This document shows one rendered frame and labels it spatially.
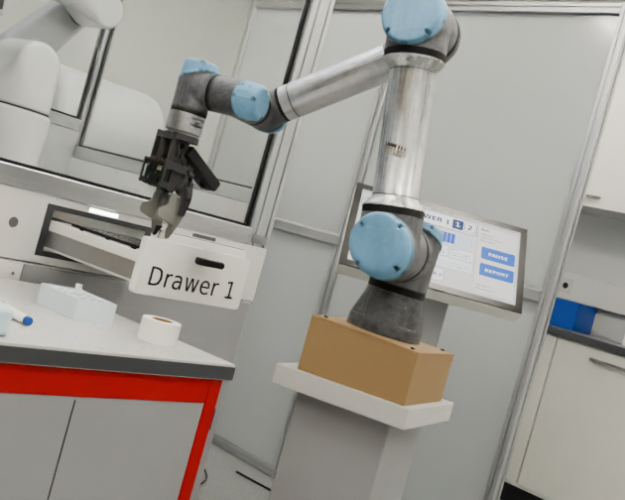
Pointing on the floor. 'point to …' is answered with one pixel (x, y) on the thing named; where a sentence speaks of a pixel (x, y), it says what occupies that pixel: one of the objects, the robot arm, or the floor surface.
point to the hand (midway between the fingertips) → (164, 230)
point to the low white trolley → (88, 407)
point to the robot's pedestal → (346, 440)
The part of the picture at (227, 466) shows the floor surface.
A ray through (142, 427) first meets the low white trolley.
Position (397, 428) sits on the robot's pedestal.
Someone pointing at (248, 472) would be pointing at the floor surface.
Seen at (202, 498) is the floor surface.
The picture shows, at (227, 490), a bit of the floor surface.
